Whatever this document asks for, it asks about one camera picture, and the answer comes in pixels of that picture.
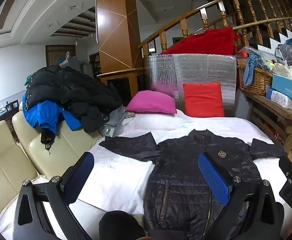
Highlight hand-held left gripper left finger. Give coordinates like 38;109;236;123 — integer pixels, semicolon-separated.
13;151;95;240

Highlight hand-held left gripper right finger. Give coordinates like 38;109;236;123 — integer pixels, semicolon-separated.
198;152;286;240

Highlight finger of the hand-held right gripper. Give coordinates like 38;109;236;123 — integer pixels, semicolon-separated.
279;156;292;184

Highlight dark navy quilted jacket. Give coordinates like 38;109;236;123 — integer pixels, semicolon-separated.
99;129;288;240

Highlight white textured blanket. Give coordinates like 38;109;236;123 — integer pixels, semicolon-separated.
0;109;292;240

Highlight clear plastic bag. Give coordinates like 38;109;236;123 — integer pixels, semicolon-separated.
102;127;120;137

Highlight grey cloth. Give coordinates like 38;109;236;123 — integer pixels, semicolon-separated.
99;106;129;138

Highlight wooden side table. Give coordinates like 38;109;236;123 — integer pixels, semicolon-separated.
240;89;292;162

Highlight blue jacket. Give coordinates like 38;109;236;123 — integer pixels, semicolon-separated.
23;94;83;135

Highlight white tissue pack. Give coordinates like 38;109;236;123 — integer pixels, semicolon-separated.
266;88;292;111

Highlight person's black clothing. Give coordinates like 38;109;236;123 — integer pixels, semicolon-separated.
98;210;148;240

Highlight pile of dark coats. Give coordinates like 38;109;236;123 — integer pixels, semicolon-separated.
26;66;123;133

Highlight red pillow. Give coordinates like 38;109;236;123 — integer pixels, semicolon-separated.
182;82;225;118

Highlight cream leather sofa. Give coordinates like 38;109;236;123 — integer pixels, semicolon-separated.
0;102;104;224

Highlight light blue cardboard box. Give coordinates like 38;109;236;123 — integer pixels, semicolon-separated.
271;73;292;105

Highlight magenta pillow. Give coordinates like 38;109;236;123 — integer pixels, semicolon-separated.
125;90;178;115

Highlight wicker basket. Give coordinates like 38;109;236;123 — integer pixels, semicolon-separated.
237;64;274;96

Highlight pale yellow bag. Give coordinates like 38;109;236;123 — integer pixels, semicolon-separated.
271;60;292;82

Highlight blue cloth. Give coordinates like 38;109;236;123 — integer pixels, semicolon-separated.
244;53;264;87

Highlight silver foil insulation board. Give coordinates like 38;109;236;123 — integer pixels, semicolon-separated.
144;53;237;117

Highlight wooden panelled column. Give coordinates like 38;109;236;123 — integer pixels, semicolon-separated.
95;0;139;70

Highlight red cloth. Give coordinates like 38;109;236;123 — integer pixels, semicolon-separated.
159;27;241;56

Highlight wooden stair railing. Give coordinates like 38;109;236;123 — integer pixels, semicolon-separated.
138;0;292;55

